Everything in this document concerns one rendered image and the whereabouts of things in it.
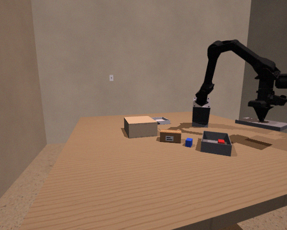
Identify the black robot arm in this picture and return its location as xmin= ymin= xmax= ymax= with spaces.
xmin=195 ymin=39 xmax=287 ymax=106

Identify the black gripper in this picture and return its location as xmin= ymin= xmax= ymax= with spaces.
xmin=248 ymin=89 xmax=277 ymax=121

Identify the blue block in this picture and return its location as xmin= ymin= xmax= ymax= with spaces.
xmin=185 ymin=138 xmax=193 ymax=147

